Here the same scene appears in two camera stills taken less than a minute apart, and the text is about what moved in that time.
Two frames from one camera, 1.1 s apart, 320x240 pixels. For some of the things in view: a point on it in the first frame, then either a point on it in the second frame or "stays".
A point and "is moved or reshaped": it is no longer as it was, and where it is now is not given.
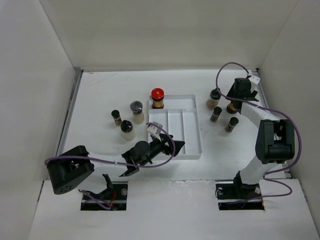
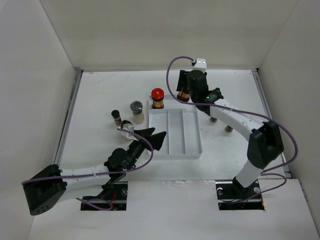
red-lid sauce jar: [231, 108] is moved or reshaped
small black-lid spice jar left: [115, 114] stays
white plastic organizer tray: [179, 118] stays
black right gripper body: [231, 93] -> [184, 77]
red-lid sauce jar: [157, 95] stays
